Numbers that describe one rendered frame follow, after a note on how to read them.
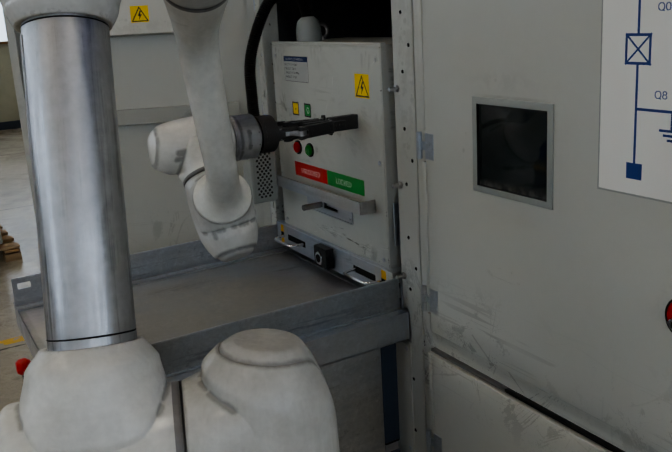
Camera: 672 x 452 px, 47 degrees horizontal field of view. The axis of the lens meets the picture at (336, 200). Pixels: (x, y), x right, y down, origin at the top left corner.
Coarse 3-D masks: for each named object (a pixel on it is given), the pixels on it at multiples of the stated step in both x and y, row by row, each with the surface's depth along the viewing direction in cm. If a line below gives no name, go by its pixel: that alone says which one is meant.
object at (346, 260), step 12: (288, 228) 199; (288, 240) 200; (300, 240) 194; (312, 240) 188; (324, 240) 185; (300, 252) 195; (312, 252) 190; (336, 252) 179; (348, 252) 175; (336, 264) 180; (348, 264) 175; (360, 264) 170; (372, 264) 166; (360, 276) 171; (372, 276) 167
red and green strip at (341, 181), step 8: (296, 168) 192; (304, 168) 188; (312, 168) 184; (320, 168) 181; (304, 176) 189; (312, 176) 185; (320, 176) 182; (328, 176) 178; (336, 176) 175; (344, 176) 172; (328, 184) 179; (336, 184) 176; (344, 184) 172; (352, 184) 169; (360, 184) 166; (352, 192) 170; (360, 192) 167
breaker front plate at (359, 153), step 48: (288, 48) 185; (336, 48) 165; (288, 96) 189; (336, 96) 169; (288, 144) 193; (336, 144) 173; (288, 192) 198; (336, 192) 176; (384, 192) 159; (336, 240) 180; (384, 240) 162
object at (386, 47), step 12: (384, 48) 151; (384, 60) 152; (384, 72) 152; (384, 84) 153; (384, 96) 154; (276, 108) 196; (384, 108) 154; (384, 120) 155; (384, 132) 155; (384, 144) 156; (396, 156) 158; (396, 168) 158; (396, 180) 159; (396, 192) 159; (396, 252) 162; (396, 264) 163
